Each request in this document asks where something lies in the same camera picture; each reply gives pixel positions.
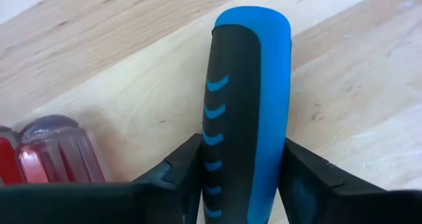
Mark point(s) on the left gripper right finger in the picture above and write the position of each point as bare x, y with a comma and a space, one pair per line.
313, 191

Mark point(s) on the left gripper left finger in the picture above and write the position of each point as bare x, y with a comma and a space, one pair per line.
171, 191

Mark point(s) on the large blue black screwdriver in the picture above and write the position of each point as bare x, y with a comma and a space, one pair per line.
250, 85

